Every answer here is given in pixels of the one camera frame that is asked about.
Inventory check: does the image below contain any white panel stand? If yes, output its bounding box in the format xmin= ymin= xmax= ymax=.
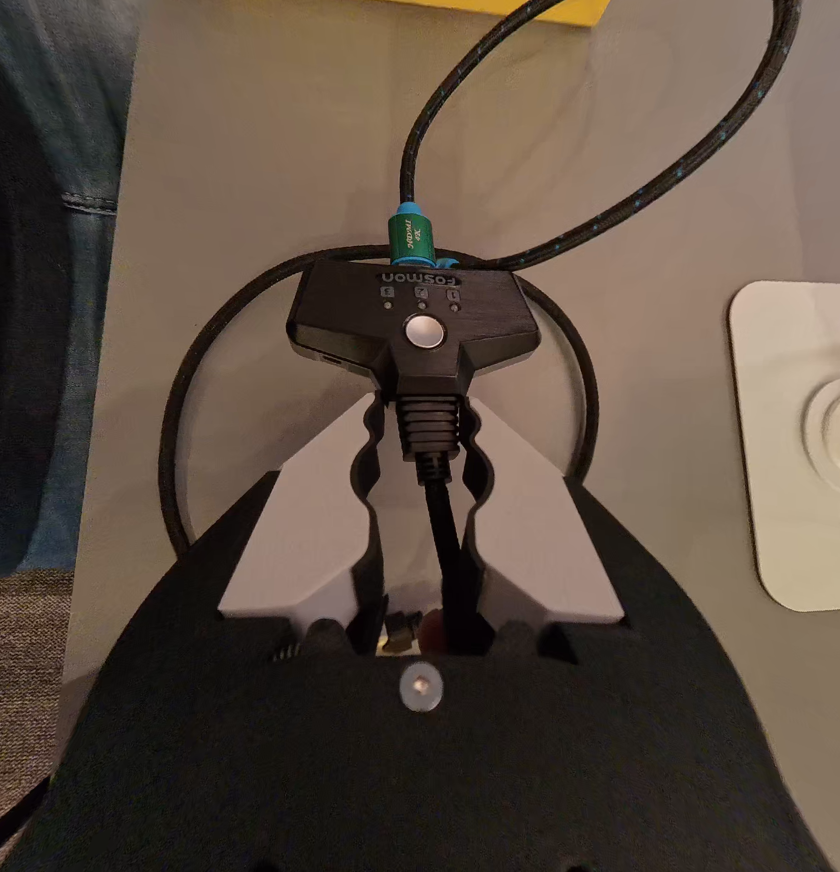
xmin=728 ymin=281 xmax=840 ymax=613

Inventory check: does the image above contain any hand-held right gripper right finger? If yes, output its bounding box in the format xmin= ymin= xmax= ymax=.
xmin=454 ymin=397 xmax=626 ymax=648

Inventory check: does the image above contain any yellow plastic bin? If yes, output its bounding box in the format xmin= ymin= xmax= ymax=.
xmin=393 ymin=0 xmax=611 ymax=28

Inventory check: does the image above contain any person's jeans leg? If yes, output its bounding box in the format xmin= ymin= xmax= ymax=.
xmin=0 ymin=0 xmax=139 ymax=580

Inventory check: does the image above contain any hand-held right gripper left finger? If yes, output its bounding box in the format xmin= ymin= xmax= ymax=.
xmin=217 ymin=394 xmax=388 ymax=647

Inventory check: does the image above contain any black Fosmon HDMI switch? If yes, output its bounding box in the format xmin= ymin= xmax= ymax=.
xmin=157 ymin=245 xmax=601 ymax=658

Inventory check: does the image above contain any braided green-plug hdmi cable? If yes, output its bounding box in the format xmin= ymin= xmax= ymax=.
xmin=386 ymin=0 xmax=802 ymax=273

